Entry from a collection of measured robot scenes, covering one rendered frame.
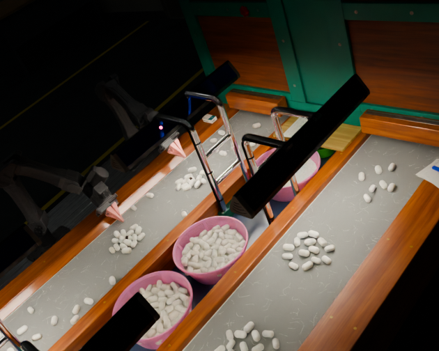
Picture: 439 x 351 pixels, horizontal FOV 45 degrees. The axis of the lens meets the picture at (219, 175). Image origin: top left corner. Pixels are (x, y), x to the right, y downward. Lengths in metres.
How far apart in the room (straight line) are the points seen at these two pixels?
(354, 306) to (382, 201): 0.44
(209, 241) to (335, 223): 0.43
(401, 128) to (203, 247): 0.80
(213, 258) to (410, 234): 0.63
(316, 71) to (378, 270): 0.86
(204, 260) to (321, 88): 0.82
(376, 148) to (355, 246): 0.49
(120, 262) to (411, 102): 1.16
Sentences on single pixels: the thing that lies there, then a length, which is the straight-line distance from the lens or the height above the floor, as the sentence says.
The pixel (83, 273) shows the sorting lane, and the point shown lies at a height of 0.74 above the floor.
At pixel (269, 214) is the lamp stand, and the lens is 1.78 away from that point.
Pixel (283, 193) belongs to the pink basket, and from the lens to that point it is 1.94.
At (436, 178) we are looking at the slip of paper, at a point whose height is 0.77.
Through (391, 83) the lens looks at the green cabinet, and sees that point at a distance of 1.95.
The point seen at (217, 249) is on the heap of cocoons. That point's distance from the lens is 1.83.
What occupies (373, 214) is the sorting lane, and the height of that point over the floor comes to 0.74.
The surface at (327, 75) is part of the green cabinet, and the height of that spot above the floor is 0.98.
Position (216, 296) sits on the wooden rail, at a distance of 1.64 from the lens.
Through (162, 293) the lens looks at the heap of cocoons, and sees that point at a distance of 1.76.
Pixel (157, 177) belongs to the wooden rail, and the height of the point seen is 0.75.
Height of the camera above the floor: 1.95
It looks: 35 degrees down
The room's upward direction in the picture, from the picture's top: 21 degrees counter-clockwise
